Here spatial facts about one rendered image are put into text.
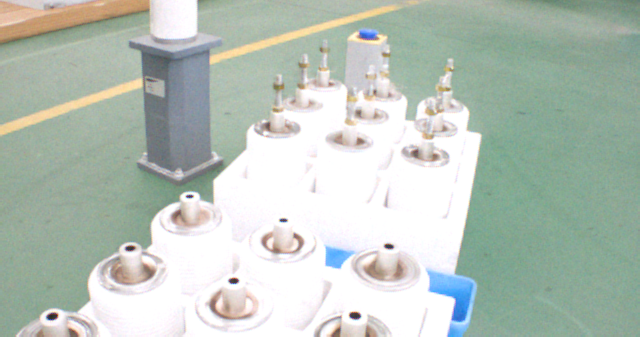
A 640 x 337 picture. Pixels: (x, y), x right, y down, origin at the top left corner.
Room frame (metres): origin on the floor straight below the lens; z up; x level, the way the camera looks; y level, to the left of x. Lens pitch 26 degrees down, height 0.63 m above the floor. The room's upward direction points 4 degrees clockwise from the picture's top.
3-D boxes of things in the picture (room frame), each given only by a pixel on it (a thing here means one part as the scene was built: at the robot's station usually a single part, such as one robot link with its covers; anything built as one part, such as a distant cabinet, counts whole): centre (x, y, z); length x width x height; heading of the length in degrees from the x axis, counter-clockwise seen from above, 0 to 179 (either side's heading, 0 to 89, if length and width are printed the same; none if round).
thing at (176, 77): (1.21, 0.32, 0.15); 0.15 x 0.15 x 0.30; 57
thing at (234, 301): (0.44, 0.07, 0.26); 0.02 x 0.02 x 0.03
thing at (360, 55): (1.25, -0.09, 0.16); 0.07 x 0.07 x 0.31; 74
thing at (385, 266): (0.51, -0.08, 0.26); 0.02 x 0.02 x 0.03
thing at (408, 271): (0.51, -0.08, 0.25); 0.08 x 0.08 x 0.01
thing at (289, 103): (0.98, 0.03, 0.25); 0.08 x 0.08 x 0.01
